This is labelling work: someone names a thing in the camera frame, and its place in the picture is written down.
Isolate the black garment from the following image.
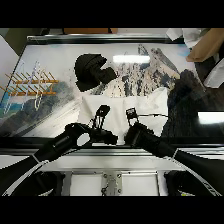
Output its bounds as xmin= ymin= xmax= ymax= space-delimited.
xmin=73 ymin=53 xmax=119 ymax=93

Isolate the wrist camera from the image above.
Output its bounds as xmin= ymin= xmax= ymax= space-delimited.
xmin=125 ymin=106 xmax=139 ymax=127
xmin=93 ymin=104 xmax=111 ymax=130

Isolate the brown and white rack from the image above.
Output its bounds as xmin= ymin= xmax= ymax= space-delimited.
xmin=0 ymin=59 xmax=60 ymax=112

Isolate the black cable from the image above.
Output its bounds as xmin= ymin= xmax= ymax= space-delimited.
xmin=136 ymin=112 xmax=170 ymax=119

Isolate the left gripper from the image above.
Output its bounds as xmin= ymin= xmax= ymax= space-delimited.
xmin=89 ymin=128 xmax=119 ymax=146

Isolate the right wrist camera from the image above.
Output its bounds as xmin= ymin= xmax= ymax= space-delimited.
xmin=125 ymin=106 xmax=139 ymax=127

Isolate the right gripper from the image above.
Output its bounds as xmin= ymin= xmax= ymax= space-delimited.
xmin=123 ymin=121 xmax=152 ymax=148

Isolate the white shirt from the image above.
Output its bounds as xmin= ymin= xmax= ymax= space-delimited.
xmin=77 ymin=87 xmax=170 ymax=145

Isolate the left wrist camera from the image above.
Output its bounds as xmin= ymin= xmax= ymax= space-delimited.
xmin=93 ymin=104 xmax=111 ymax=130

